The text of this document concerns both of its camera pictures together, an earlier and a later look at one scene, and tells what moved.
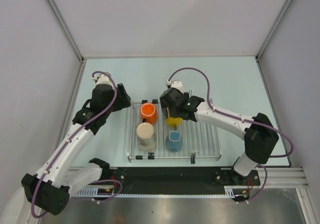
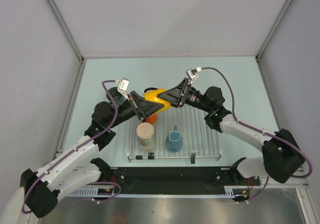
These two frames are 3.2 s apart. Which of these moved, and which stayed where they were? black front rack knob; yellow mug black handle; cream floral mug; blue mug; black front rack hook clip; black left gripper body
Moved: black left gripper body; yellow mug black handle
Stayed: cream floral mug; blue mug; black front rack knob; black front rack hook clip
